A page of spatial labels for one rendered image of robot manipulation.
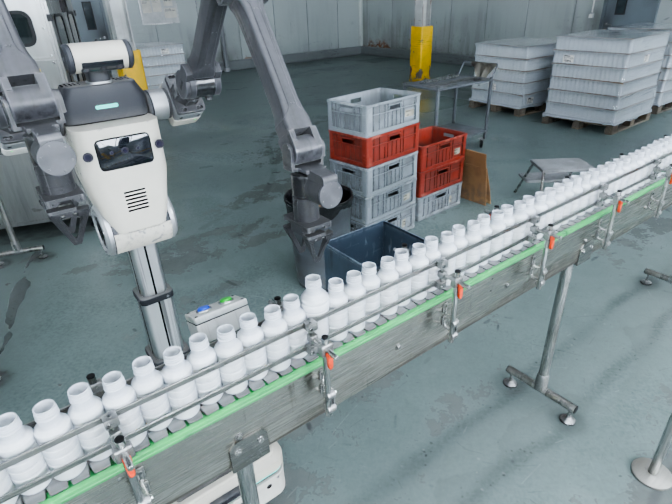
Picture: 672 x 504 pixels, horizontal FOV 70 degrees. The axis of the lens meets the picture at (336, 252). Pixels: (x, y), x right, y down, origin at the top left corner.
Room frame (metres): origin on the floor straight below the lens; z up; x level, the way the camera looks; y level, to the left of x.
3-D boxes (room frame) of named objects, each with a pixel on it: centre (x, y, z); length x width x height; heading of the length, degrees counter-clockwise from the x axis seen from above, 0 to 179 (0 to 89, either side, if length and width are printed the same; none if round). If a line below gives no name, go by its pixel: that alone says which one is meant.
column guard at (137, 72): (8.15, 3.13, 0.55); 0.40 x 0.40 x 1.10; 36
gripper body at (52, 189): (0.84, 0.50, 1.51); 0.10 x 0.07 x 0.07; 36
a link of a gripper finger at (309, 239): (0.97, 0.05, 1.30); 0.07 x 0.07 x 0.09; 36
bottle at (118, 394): (0.70, 0.43, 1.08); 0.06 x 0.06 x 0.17
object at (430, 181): (4.17, -0.83, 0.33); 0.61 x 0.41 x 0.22; 129
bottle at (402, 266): (1.16, -0.18, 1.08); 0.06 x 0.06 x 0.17
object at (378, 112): (3.68, -0.33, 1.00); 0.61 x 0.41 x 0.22; 134
